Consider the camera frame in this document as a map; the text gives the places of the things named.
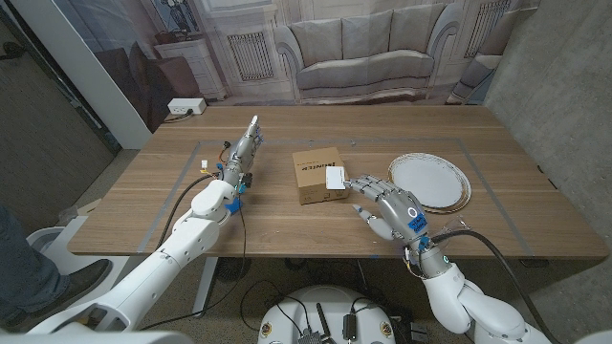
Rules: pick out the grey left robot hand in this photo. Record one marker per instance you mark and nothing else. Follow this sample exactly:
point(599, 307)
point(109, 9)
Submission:
point(244, 153)

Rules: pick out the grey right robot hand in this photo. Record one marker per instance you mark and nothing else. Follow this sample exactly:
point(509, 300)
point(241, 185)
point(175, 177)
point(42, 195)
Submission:
point(401, 210)

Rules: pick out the white card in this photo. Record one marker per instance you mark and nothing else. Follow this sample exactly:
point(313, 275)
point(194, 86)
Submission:
point(334, 178)

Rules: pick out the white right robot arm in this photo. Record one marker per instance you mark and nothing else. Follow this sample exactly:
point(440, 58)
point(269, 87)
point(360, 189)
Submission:
point(449, 296)

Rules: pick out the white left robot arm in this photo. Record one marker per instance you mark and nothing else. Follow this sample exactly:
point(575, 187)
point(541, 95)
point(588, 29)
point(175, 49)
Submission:
point(153, 272)

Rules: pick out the gold-rimmed white paper plate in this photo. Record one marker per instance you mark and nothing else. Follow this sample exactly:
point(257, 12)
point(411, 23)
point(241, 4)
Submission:
point(430, 179)

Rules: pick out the brown cardboard box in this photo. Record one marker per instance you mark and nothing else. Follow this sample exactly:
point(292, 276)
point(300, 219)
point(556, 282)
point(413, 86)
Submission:
point(311, 181)

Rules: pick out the clear plastic piece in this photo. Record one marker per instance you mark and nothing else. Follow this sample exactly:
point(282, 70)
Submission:
point(459, 223)

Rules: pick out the white power strip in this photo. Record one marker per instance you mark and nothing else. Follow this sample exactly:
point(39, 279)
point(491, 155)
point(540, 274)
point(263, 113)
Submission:
point(186, 105)

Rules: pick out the black floor fan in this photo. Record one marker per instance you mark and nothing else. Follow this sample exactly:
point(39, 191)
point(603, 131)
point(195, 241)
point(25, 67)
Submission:
point(233, 268)

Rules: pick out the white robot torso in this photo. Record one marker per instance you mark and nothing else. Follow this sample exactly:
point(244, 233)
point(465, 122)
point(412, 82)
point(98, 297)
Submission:
point(325, 310)

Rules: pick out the black adapter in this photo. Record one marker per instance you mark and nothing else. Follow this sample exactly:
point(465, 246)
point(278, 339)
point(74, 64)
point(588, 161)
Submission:
point(349, 327)

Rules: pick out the black antenna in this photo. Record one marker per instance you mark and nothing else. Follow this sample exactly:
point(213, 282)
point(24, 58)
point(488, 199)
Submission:
point(323, 322)

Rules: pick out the printed living room backdrop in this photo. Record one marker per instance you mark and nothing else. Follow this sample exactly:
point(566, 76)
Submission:
point(363, 48)

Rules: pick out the dark shoe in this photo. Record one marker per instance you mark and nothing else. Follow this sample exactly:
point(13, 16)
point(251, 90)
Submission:
point(86, 277)

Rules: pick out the person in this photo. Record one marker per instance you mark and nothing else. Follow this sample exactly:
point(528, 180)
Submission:
point(24, 272)

